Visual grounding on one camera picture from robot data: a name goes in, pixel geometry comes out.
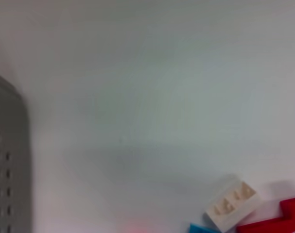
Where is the blue square brick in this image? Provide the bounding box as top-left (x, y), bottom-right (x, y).
top-left (189, 223), bottom-right (221, 233)

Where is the dark red curved brick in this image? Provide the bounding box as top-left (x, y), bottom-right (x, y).
top-left (236, 196), bottom-right (295, 233)

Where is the grey perforated storage bin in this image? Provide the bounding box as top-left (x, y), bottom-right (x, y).
top-left (0, 70), bottom-right (33, 233)

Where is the white small brick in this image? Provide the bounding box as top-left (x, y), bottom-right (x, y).
top-left (205, 181), bottom-right (261, 233)

